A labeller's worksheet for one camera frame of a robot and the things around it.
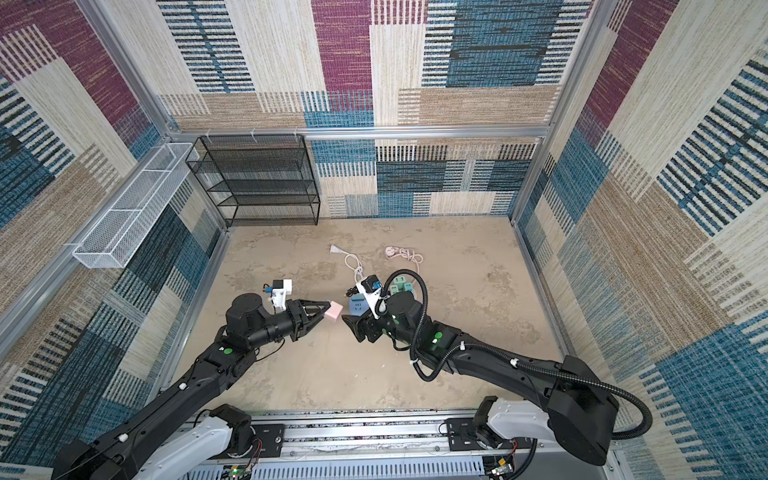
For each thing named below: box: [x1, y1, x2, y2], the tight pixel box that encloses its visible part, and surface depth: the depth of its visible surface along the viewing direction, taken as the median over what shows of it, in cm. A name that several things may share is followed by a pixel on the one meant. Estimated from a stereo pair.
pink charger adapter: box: [325, 300, 344, 322], surface depth 75 cm
